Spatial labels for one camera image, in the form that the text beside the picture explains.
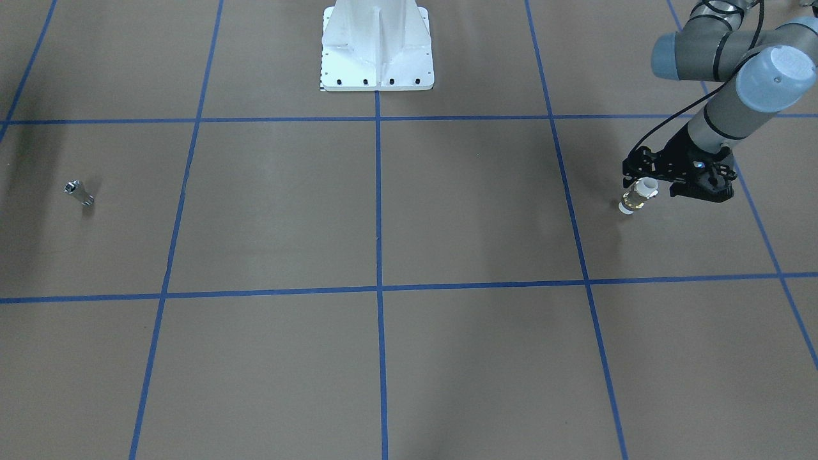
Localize chrome metal pipe fitting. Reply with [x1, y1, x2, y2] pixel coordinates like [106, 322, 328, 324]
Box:
[64, 180, 95, 207]

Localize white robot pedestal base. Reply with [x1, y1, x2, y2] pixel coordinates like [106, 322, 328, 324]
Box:
[320, 1, 435, 91]

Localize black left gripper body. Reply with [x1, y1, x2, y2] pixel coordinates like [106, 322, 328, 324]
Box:
[664, 135, 737, 203]

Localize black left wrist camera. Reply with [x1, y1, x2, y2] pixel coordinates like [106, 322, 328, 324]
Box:
[622, 146, 673, 188]

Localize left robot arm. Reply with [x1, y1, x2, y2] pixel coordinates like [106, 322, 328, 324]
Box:
[651, 1, 817, 202]

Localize brown paper table cover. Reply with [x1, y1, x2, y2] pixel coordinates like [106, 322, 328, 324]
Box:
[2, 1, 816, 459]

